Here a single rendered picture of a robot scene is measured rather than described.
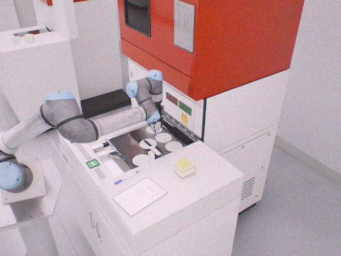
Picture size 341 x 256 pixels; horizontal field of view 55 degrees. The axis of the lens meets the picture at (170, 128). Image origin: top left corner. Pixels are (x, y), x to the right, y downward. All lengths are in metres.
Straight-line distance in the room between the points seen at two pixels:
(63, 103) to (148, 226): 0.60
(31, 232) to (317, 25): 2.53
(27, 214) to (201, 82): 1.06
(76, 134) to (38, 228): 0.78
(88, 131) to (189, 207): 0.55
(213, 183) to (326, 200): 1.68
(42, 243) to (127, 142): 0.74
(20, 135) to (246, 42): 1.17
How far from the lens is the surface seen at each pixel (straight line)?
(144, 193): 1.50
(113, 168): 1.79
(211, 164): 1.67
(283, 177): 3.17
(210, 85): 1.68
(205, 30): 1.54
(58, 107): 1.37
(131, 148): 1.88
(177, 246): 1.62
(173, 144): 1.89
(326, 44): 2.95
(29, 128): 1.50
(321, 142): 3.23
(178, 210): 1.44
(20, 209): 1.79
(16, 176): 1.61
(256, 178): 2.54
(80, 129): 1.36
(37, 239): 2.05
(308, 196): 3.08
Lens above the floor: 2.03
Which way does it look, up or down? 34 degrees down
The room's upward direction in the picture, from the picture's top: straight up
